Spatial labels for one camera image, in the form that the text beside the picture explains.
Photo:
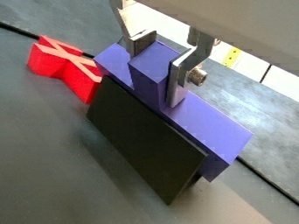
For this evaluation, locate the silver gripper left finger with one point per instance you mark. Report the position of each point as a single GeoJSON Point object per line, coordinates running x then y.
{"type": "Point", "coordinates": [132, 17]}

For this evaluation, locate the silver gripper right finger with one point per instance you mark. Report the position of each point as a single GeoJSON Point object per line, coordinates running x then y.
{"type": "Point", "coordinates": [184, 67]}

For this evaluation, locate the purple comb-shaped block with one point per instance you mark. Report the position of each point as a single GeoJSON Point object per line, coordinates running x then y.
{"type": "Point", "coordinates": [142, 75]}

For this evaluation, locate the black angled fixture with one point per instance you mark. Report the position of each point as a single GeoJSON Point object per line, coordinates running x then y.
{"type": "Point", "coordinates": [164, 158]}

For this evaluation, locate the yellow slotted board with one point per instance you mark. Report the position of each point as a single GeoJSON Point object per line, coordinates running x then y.
{"type": "Point", "coordinates": [256, 33]}

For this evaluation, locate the red comb-shaped block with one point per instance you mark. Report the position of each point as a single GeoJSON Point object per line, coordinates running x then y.
{"type": "Point", "coordinates": [57, 60]}

